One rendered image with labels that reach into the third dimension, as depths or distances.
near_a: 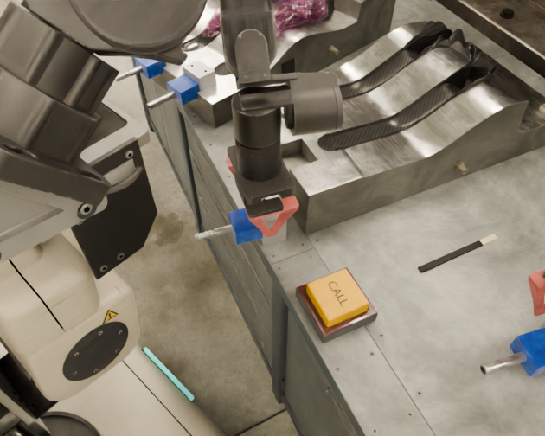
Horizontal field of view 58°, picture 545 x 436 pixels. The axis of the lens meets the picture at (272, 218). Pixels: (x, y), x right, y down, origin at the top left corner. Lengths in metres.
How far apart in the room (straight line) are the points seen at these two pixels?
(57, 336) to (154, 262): 1.07
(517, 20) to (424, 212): 0.71
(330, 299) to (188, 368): 0.93
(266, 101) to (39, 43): 0.31
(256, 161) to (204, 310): 1.05
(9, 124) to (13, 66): 0.03
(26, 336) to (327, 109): 0.44
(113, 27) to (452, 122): 0.60
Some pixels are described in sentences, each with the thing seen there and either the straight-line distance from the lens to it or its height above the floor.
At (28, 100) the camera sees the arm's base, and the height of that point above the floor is 1.22.
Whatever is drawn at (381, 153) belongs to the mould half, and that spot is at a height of 0.89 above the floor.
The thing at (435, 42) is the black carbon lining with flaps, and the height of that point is 0.94.
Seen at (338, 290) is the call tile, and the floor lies 0.84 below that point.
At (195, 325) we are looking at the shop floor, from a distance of 1.58.
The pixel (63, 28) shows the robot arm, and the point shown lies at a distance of 0.33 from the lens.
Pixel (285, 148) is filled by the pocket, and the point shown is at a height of 0.88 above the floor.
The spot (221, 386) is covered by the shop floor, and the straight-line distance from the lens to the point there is 1.49.
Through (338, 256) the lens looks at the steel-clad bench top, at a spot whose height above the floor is 0.80.
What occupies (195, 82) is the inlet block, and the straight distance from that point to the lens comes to 0.92.
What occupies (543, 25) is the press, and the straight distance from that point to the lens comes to 1.41.
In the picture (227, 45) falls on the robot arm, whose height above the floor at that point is 1.10.
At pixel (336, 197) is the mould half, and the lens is 0.71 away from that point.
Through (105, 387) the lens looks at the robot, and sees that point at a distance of 1.24.
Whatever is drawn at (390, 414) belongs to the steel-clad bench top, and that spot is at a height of 0.80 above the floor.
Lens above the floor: 1.39
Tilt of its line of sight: 50 degrees down
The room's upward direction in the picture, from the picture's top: straight up
